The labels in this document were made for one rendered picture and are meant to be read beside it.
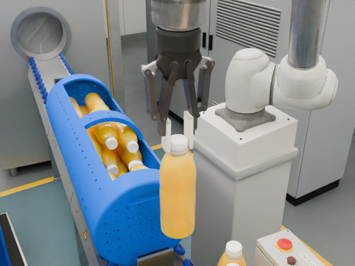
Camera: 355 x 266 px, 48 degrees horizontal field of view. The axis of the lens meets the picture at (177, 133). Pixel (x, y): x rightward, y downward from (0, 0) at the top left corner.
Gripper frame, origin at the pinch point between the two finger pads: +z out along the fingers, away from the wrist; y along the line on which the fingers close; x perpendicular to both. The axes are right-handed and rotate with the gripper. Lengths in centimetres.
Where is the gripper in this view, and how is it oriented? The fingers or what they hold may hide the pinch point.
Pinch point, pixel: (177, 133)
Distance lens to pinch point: 76.3
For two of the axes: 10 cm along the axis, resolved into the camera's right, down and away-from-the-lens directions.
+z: -0.1, 8.7, 4.8
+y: -9.2, 1.8, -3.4
